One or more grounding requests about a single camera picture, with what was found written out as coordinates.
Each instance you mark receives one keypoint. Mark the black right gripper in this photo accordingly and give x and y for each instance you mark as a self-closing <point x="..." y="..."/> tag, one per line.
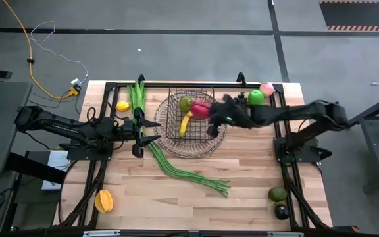
<point x="237" y="115"/>

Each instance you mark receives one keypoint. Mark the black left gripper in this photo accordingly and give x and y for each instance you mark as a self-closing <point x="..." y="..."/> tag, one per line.
<point x="138" y="131"/>

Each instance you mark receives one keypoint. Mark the red fruit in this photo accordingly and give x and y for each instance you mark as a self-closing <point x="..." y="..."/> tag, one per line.
<point x="200" y="110"/>

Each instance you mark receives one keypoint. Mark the black grapes bunch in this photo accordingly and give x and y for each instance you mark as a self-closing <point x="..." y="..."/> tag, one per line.
<point x="241" y="97"/>

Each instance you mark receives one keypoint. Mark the pale green mango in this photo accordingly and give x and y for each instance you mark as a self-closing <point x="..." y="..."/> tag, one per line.
<point x="185" y="103"/>

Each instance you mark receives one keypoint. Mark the yellow banana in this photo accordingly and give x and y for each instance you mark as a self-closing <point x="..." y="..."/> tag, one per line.
<point x="184" y="125"/>

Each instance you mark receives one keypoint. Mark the yellow lemon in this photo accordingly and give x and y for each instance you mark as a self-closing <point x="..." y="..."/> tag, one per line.
<point x="122" y="106"/>

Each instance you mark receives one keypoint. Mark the green long beans bundle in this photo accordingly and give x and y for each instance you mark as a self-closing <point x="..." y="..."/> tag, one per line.
<point x="169" y="168"/>

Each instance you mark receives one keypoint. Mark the green apple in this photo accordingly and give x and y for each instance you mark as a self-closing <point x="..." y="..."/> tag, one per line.
<point x="256" y="97"/>

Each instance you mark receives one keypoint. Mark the pink peach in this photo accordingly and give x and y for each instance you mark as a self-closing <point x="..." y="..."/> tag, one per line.
<point x="267" y="89"/>

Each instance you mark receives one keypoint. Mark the orange starfruit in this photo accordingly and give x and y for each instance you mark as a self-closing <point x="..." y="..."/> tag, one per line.
<point x="104" y="201"/>

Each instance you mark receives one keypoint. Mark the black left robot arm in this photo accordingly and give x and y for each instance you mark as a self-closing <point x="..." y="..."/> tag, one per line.
<point x="61" y="125"/>

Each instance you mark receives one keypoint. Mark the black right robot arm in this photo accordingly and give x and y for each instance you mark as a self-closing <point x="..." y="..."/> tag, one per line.
<point x="308" y="112"/>

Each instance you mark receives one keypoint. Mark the white power adapter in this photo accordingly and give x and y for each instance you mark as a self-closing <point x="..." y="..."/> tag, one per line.
<point x="75" y="81"/>

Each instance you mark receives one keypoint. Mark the white box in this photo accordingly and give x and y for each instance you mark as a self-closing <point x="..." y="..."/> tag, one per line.
<point x="56" y="171"/>

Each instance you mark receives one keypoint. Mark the black avocado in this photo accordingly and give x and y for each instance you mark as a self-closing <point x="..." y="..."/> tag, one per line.
<point x="281" y="212"/>

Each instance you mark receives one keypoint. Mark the black desk beam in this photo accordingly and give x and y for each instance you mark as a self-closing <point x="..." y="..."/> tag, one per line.
<point x="35" y="168"/>

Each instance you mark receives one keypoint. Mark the black orange-tipped clamp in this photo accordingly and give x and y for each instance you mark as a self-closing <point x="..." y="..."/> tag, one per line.
<point x="345" y="229"/>

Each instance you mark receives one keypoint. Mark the black orange-striped floor mat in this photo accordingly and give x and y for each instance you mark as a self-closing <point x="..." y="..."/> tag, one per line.
<point x="360" y="14"/>

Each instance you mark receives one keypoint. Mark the black metal table frame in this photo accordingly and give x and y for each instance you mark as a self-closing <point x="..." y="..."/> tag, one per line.
<point x="156" y="85"/>

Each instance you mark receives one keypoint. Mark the silver metal bracket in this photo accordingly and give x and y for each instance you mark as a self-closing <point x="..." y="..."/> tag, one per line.
<point x="101" y="233"/>
<point x="285" y="234"/>

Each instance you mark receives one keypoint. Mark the grey metal table frame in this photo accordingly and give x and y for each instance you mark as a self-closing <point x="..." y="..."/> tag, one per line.
<point x="373" y="145"/>

